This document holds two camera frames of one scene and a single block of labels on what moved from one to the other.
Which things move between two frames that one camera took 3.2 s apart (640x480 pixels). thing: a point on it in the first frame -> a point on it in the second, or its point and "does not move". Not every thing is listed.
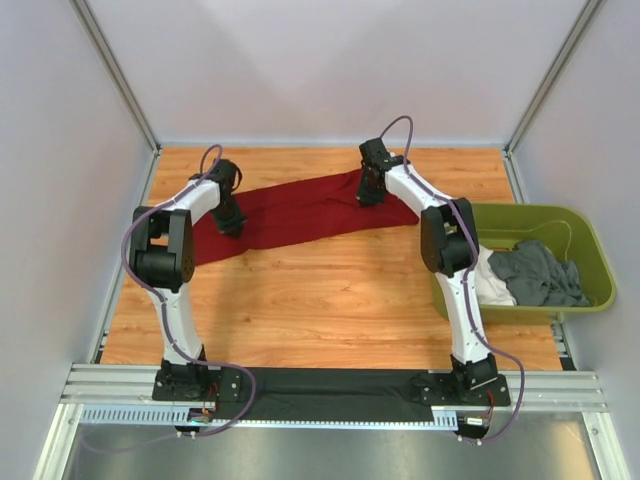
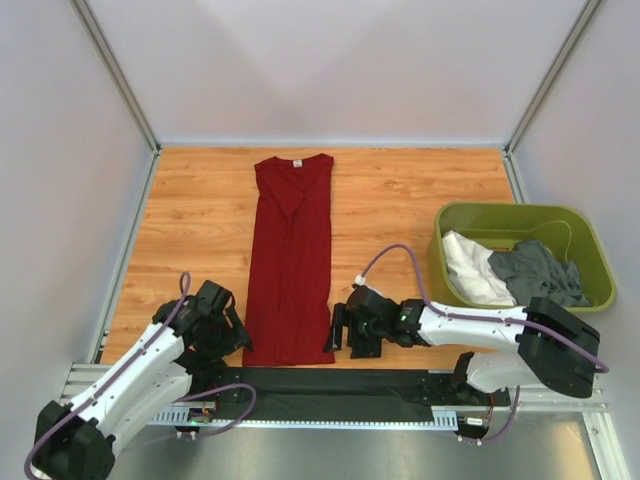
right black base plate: x=440 y=389 does not move
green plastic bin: x=567 y=230 does not move
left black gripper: x=236 y=224 -> x=236 y=336
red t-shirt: x=304 y=208 -> x=290 y=267
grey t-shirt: x=534 y=277 does not move
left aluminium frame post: x=90 y=21 does not move
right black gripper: x=364 y=199 -> x=359 y=350
